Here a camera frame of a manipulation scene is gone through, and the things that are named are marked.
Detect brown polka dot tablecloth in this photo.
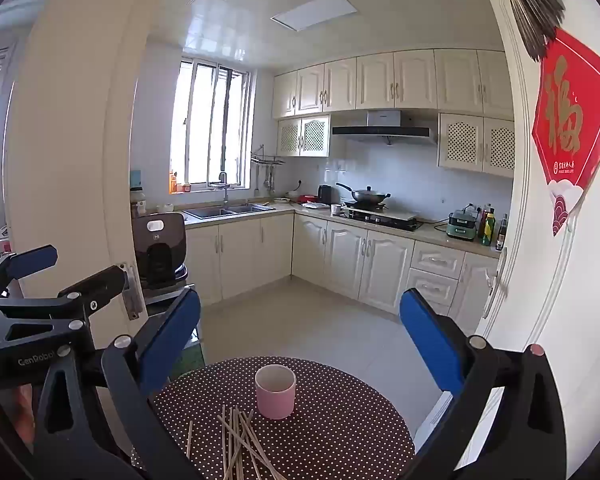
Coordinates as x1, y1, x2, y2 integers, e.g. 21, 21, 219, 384
150, 356, 416, 480

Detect white base cabinets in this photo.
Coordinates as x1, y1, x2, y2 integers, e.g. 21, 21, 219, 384
182, 207, 503, 336

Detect metal door latch plate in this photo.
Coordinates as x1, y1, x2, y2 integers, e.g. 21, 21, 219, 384
120, 262, 143, 321

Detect pink cup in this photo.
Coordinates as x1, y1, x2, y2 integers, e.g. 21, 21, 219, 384
255, 364, 297, 420

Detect metal door handle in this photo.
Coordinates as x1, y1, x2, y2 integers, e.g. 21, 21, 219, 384
482, 249, 511, 321

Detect black appliance on rack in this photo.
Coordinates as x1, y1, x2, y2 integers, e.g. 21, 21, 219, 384
131, 212, 190, 291

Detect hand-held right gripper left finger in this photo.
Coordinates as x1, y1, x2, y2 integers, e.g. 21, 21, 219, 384
32, 287, 202, 480

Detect steel wok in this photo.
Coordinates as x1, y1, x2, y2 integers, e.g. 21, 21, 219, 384
336, 182, 392, 206

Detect steel sink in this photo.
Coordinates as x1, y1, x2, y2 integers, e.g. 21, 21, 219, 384
184, 204, 276, 220

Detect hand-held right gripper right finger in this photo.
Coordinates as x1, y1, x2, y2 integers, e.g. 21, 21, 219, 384
399, 287, 568, 480

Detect black gas stove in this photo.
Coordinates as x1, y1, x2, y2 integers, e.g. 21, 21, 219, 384
332, 205, 423, 232

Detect ceiling light panel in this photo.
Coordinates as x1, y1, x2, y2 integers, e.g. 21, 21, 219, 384
271, 0, 357, 32

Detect wide lattice door cabinet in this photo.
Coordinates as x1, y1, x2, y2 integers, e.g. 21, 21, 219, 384
437, 112, 516, 178

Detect white door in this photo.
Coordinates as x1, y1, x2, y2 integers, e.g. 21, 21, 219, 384
472, 0, 600, 461

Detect red wall decoration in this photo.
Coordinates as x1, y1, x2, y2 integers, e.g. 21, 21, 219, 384
531, 27, 600, 237

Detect small lattice door cabinet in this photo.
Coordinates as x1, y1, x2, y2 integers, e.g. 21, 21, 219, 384
277, 115, 331, 158

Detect wall utensil rack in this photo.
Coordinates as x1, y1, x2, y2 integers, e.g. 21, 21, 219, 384
250, 145, 286, 196

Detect bunch of wooden chopsticks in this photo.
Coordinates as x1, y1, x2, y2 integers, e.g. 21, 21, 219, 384
186, 405, 268, 480

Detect person's left hand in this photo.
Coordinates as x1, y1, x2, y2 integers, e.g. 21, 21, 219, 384
0, 384, 36, 446

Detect barred kitchen window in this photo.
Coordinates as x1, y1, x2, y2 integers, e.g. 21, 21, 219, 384
170, 59, 256, 193

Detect green kitchen appliance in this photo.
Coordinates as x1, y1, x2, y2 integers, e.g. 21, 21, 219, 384
446, 210, 479, 241

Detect grey hand fan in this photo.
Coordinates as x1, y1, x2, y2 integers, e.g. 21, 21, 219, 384
495, 0, 566, 63

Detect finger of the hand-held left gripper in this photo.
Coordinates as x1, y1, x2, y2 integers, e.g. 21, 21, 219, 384
0, 245, 59, 306
0, 266, 127, 350

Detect range hood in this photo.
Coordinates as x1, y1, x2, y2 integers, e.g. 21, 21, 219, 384
331, 109, 438, 147

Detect white wall cabinet row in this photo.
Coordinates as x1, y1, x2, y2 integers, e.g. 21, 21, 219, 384
272, 49, 516, 121

